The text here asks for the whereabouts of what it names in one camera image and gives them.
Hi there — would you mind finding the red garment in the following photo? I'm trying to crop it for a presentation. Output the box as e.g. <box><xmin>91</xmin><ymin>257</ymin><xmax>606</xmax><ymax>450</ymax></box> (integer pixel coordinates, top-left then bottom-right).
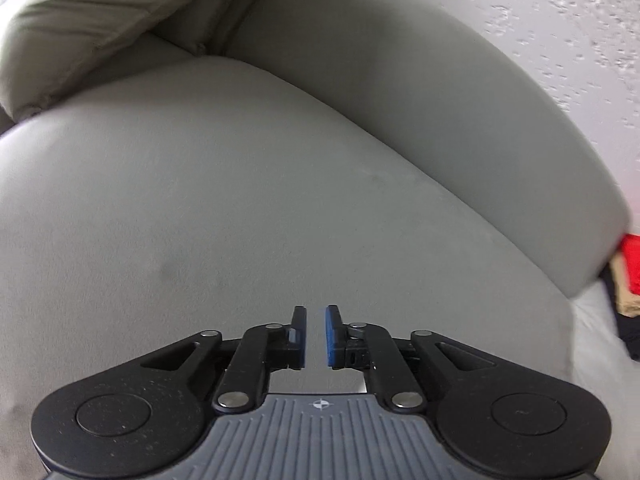
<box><xmin>620</xmin><ymin>234</ymin><xmax>640</xmax><ymax>295</ymax></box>

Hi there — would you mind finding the tan patterned garment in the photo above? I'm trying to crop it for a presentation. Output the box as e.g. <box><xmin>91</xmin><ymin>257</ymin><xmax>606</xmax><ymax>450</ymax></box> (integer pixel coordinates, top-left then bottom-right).
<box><xmin>611</xmin><ymin>255</ymin><xmax>640</xmax><ymax>317</ymax></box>

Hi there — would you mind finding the grey upholstered headboard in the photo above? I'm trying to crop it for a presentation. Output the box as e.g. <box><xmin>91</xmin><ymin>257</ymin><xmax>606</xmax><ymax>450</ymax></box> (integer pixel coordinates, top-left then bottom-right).
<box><xmin>165</xmin><ymin>0</ymin><xmax>634</xmax><ymax>302</ymax></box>

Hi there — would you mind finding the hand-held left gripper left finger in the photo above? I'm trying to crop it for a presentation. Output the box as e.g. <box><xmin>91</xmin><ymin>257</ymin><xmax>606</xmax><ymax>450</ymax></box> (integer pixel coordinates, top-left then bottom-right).
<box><xmin>140</xmin><ymin>305</ymin><xmax>307</xmax><ymax>414</ymax></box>

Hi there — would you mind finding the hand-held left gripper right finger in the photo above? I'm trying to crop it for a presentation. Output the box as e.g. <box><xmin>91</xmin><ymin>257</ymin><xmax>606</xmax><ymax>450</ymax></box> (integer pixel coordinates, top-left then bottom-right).
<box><xmin>325</xmin><ymin>304</ymin><xmax>494</xmax><ymax>414</ymax></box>

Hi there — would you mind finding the black garment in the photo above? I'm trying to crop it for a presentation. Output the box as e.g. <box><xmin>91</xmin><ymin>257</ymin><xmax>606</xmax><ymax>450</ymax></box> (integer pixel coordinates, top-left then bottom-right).
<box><xmin>600</xmin><ymin>265</ymin><xmax>640</xmax><ymax>363</ymax></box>

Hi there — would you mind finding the white bed sheet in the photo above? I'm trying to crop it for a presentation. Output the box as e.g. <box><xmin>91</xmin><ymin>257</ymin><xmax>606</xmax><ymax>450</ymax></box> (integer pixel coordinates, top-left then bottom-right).
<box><xmin>570</xmin><ymin>282</ymin><xmax>637</xmax><ymax>413</ymax></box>

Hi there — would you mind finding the beige pillow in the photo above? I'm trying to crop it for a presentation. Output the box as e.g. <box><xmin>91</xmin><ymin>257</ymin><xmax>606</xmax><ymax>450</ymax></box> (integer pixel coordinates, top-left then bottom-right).
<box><xmin>0</xmin><ymin>0</ymin><xmax>290</xmax><ymax>124</ymax></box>

